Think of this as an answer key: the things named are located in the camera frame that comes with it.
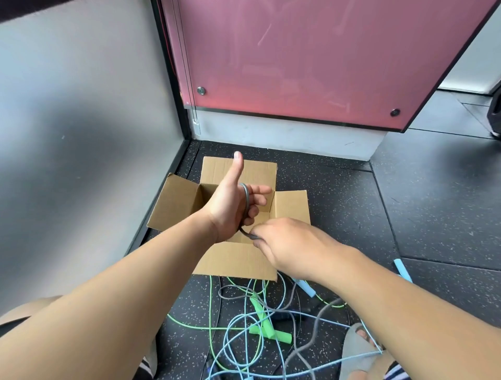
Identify person's right hand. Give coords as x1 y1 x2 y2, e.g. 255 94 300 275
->
252 217 353 282

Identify person's left hand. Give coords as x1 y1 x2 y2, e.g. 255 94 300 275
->
201 150 273 244

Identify grey jump rope white handles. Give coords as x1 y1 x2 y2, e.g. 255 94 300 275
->
217 182 347 380

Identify light blue jump rope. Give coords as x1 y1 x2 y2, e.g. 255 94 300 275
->
358 258 414 355
203 270 383 380

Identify brown cardboard box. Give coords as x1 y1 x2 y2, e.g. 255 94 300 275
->
147 156 312 282

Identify black jump rope blue-striped handles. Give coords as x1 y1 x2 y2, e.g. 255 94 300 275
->
203 274 353 380

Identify green jump rope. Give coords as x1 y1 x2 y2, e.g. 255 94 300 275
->
167 276 347 373

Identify person's right forearm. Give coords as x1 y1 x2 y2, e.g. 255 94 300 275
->
325 246 501 380

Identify person's left forearm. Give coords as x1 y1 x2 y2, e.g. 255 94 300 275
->
0 211 218 380

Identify grey right slipper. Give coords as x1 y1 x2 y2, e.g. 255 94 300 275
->
338 323 386 380

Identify black white-striped shorts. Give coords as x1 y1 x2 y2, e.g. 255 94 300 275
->
0 317 410 380

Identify pink glass panel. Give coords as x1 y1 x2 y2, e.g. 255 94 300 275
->
160 0 501 133

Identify black gym equipment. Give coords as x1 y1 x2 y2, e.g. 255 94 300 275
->
487 84 501 140

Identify thin blind pull cord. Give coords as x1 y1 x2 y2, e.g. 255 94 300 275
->
170 0 201 137

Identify black wall edge trim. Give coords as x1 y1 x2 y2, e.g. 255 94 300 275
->
125 0 193 255

